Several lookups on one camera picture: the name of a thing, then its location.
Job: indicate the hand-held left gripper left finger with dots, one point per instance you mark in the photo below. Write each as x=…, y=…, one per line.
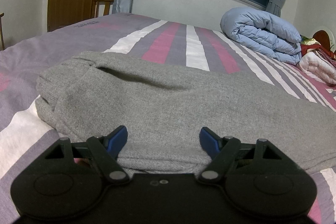
x=118, y=137

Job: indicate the light blue folded duvet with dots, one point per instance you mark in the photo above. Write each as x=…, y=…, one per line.
x=262, y=29

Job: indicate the grey pants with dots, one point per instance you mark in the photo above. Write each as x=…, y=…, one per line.
x=168, y=108

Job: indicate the pink white quilt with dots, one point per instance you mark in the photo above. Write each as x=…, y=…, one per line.
x=319, y=66

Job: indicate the striped bed sheet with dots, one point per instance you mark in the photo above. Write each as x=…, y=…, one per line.
x=47, y=56

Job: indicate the wooden headboard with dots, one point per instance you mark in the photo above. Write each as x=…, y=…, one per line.
x=324, y=39

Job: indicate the wooden chair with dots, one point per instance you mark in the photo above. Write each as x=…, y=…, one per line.
x=103, y=5
x=2, y=29

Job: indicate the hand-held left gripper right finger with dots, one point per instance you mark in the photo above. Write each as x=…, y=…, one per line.
x=207, y=138

